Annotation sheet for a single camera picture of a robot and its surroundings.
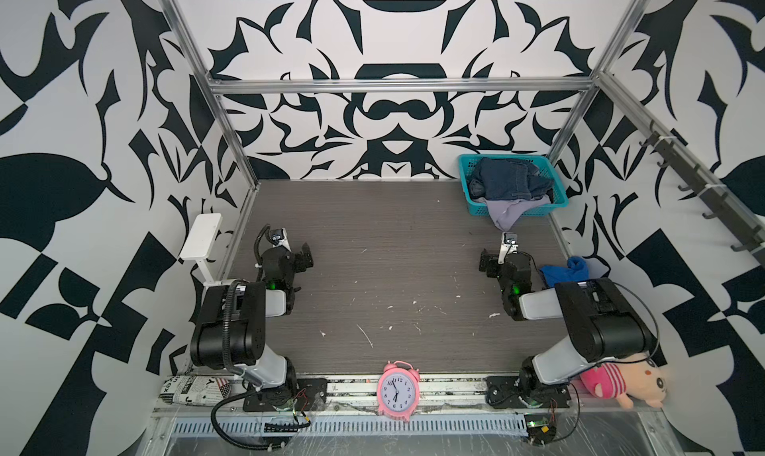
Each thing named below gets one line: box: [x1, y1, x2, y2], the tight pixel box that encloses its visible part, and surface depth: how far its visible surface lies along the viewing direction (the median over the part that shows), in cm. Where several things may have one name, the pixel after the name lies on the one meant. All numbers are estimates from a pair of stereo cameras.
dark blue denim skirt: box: [468, 157, 554, 201], surface depth 107 cm
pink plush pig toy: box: [579, 356, 670, 410], surface depth 72 cm
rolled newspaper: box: [158, 375, 232, 407], surface depth 74 cm
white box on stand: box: [180, 213, 235, 286], surface depth 79 cm
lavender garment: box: [484, 194, 551, 232], surface depth 99 cm
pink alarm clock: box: [376, 360, 422, 422], surface depth 74 cm
